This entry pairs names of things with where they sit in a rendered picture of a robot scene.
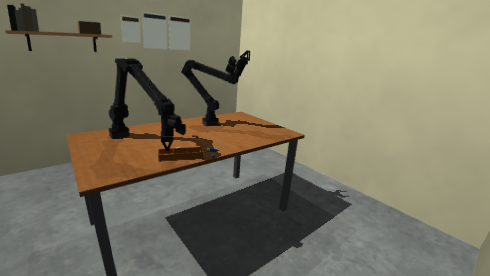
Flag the orange two-compartment bin tray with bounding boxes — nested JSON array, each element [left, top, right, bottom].
[[158, 147, 203, 161]]

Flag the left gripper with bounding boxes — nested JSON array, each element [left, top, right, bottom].
[[238, 51, 250, 70]]

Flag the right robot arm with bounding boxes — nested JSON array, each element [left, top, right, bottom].
[[109, 58, 186, 136]]

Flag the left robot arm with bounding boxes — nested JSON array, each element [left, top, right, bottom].
[[181, 56, 243, 122]]

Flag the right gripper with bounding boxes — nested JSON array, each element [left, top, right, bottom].
[[161, 126, 173, 151]]

